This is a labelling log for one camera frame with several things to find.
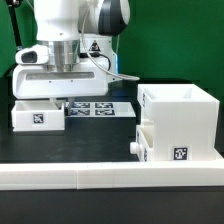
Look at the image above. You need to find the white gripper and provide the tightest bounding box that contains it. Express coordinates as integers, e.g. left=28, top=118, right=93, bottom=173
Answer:
left=11, top=61, right=110, bottom=110

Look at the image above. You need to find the white drawer tray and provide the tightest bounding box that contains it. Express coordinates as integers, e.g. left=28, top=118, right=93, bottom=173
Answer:
left=11, top=100, right=65, bottom=132
left=130, top=125, right=154, bottom=162

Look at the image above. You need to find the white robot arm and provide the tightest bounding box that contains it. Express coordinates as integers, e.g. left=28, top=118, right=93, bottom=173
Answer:
left=12, top=0, right=130, bottom=108

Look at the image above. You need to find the black camera stand pole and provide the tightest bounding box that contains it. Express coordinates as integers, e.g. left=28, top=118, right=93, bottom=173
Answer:
left=5, top=0, right=23, bottom=51

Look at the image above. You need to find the white thin cable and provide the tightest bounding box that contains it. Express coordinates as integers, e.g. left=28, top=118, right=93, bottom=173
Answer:
left=79, top=6, right=141, bottom=82

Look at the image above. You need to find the white drawer cabinet box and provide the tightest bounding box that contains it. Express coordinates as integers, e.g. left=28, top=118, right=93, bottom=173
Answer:
left=137, top=84, right=219, bottom=161

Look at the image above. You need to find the white L-shaped fence wall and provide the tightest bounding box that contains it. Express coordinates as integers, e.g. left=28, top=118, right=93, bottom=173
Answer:
left=0, top=158, right=224, bottom=191

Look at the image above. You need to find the white front drawer tray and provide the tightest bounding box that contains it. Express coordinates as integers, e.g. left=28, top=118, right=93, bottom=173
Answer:
left=130, top=125, right=154, bottom=162

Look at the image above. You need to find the white fiducial marker sheet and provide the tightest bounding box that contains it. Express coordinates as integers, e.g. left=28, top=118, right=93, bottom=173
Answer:
left=66, top=102, right=135, bottom=118

